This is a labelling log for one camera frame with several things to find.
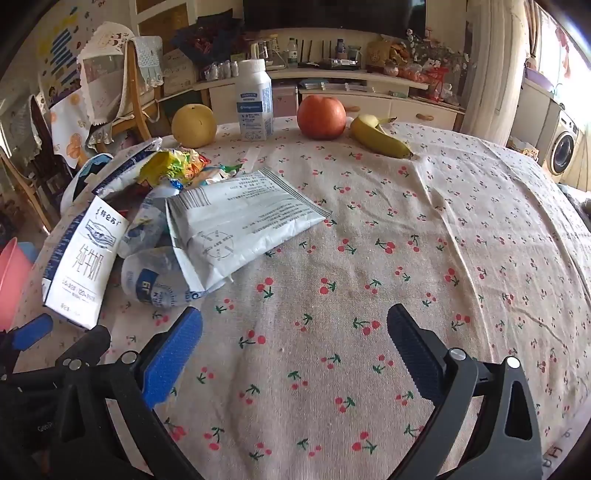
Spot brown paper bag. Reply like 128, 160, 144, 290
367, 39, 393, 73

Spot artificial flower arrangement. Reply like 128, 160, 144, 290
405, 28, 468, 70

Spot light blue knit cloth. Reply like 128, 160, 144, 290
131, 36, 165, 91

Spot red gift bag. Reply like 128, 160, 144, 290
424, 67, 451, 103

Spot grey foil pouch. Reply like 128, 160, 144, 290
165, 168, 333, 296

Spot colourful wall stickers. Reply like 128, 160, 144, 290
36, 13, 86, 95

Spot cream television cabinet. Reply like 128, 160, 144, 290
194, 68, 467, 133

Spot blue snack wrapper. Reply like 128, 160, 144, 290
198, 162, 245, 185

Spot white blue-striped plastic package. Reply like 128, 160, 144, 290
91, 137, 163, 197

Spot black television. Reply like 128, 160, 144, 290
242, 0, 426, 38

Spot lace-covered standing air conditioner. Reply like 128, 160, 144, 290
461, 0, 537, 147

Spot wooden chair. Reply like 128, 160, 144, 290
76, 37, 163, 145

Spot cherry print tablecloth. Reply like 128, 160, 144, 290
14, 117, 591, 480

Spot white washing machine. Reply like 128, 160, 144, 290
545, 108, 581, 176

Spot orange print cloth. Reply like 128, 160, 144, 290
48, 88, 94, 169

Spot yellow banana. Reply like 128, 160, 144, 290
349, 114, 413, 160

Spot yellow pear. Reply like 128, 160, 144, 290
172, 104, 218, 149

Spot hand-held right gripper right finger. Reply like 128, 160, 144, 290
386, 304, 544, 480

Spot pink plastic bin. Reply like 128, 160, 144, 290
0, 237, 33, 332

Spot black router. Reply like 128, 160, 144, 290
298, 41, 362, 71

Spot yellow snack wrapper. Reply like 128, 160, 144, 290
139, 148, 211, 188

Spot white cardboard box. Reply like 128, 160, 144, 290
161, 48, 200, 96

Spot pack of small bottles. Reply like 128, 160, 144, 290
200, 60, 239, 82

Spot glass electric kettle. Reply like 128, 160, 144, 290
250, 36, 280, 66

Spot white milk carton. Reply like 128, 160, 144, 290
42, 196, 130, 330

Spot dark wrapped flower bouquet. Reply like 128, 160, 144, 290
172, 13, 248, 71

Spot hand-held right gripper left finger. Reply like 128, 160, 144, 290
50, 307, 204, 480

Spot white lace cloth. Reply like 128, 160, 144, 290
78, 21, 136, 126

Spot red apple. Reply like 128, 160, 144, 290
297, 95, 347, 140

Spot crushed clear plastic bottle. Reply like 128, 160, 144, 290
117, 183, 206, 309

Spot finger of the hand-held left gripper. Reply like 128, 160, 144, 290
0, 314, 54, 365
0, 325, 112, 385

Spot white blue-label plastic bottle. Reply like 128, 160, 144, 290
237, 59, 274, 142

